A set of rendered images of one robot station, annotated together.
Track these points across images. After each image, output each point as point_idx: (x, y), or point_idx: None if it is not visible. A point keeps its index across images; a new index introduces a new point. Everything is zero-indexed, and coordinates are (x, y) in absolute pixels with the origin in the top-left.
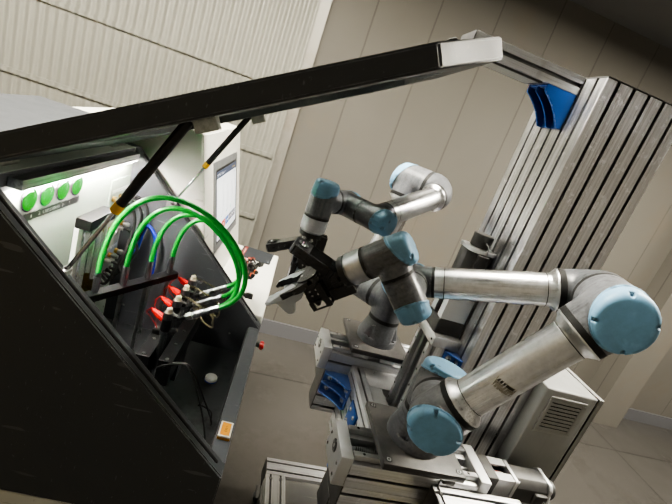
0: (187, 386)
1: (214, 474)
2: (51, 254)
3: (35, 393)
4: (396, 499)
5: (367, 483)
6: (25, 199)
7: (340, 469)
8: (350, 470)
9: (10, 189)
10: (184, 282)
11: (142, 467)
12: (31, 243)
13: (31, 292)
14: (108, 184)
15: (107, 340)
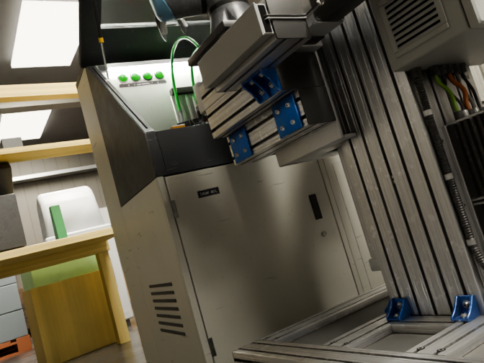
0: None
1: (142, 132)
2: (104, 77)
3: (114, 138)
4: (230, 93)
5: (211, 95)
6: (119, 75)
7: (196, 96)
8: (200, 93)
9: (109, 71)
10: None
11: (134, 150)
12: (96, 75)
13: (100, 93)
14: (194, 76)
15: (110, 93)
